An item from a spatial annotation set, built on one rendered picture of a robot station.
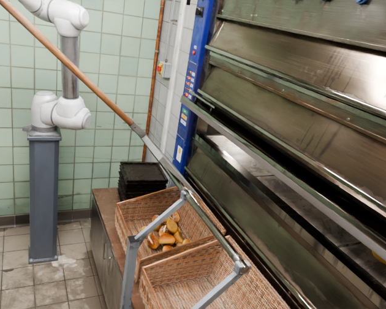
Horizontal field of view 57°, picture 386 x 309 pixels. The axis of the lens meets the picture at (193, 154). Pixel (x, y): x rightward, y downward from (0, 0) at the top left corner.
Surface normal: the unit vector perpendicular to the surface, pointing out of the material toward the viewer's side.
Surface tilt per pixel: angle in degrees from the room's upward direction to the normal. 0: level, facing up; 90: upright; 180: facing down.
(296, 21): 90
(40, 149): 90
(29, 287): 0
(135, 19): 90
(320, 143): 70
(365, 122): 90
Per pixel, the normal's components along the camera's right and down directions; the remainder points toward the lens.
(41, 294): 0.16, -0.91
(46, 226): 0.39, 0.41
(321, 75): -0.79, -0.29
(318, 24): -0.90, 0.02
